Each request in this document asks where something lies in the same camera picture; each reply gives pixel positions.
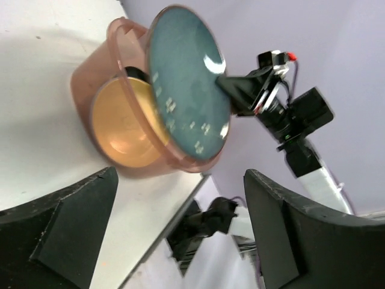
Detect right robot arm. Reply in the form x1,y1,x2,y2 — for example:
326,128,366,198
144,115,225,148
215,68,355,214

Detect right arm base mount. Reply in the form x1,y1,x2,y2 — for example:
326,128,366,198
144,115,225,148
166,197,251,275

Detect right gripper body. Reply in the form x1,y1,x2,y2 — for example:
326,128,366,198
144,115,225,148
252,70,334,143

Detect dark teal ceramic plate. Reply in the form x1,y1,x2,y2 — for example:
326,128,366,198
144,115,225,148
147,5,231,161

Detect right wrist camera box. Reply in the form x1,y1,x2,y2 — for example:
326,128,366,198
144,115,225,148
257,50,297,76

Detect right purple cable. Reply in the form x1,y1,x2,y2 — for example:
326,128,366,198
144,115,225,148
290,60,301,100

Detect pink translucent plastic bin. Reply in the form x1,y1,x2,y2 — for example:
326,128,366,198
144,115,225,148
70,17,219,178

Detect pale yellow plastic plate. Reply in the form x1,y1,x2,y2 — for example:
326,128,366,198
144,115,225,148
90,77,170,168

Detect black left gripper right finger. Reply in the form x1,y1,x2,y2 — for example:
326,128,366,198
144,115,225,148
244,169,384,288

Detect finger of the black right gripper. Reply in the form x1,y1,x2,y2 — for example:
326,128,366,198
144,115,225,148
215,68,276,116

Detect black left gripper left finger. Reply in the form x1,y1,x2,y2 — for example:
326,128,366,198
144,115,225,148
1,167,119,288

